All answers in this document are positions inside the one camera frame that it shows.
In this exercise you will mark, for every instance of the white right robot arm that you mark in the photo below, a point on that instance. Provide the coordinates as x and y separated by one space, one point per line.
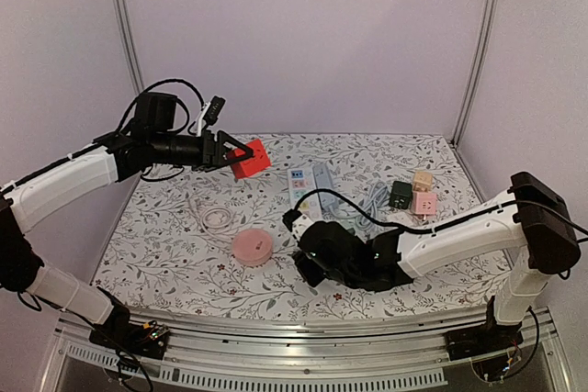
528 216

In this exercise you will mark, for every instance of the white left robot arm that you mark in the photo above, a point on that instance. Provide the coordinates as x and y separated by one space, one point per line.
29 200

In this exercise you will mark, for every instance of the aluminium corner post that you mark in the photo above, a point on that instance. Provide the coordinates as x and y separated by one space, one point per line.
122 16
475 71

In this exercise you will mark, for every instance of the aluminium left corner post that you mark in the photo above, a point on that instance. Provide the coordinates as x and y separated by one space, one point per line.
122 16

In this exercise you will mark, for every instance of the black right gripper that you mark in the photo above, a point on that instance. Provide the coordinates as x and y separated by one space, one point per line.
310 268

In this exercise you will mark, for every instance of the pink cube socket adapter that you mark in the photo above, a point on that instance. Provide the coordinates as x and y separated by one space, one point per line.
424 203

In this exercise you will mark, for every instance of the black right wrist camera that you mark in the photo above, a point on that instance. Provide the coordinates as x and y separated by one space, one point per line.
296 223

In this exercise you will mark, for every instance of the light blue power strip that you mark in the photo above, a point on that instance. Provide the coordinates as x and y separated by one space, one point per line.
324 180

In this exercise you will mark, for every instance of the aluminium front rail frame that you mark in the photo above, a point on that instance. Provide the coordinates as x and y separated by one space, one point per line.
394 354

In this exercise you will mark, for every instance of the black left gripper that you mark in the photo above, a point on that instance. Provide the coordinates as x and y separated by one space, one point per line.
209 151

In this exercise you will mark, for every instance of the aluminium right corner post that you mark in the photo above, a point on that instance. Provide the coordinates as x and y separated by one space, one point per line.
475 71

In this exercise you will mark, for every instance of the floral patterned table mat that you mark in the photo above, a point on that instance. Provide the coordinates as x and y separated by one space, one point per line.
172 248

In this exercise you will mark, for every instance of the white cube adapter red print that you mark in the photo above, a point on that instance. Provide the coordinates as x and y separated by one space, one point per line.
400 217

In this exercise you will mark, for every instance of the red cube socket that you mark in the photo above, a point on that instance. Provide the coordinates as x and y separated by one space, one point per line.
253 165

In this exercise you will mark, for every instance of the round pink socket base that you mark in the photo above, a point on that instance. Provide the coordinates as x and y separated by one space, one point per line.
252 247

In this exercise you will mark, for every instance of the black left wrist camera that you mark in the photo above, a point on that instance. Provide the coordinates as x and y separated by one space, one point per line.
208 116

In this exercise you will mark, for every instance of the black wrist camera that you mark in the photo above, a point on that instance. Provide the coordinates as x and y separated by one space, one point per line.
296 223
208 116

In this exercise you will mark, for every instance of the white multicolour power strip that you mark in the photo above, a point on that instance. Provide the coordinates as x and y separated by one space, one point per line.
300 182

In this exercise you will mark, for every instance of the dark green cube adapter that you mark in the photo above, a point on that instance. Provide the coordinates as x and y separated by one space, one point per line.
401 195

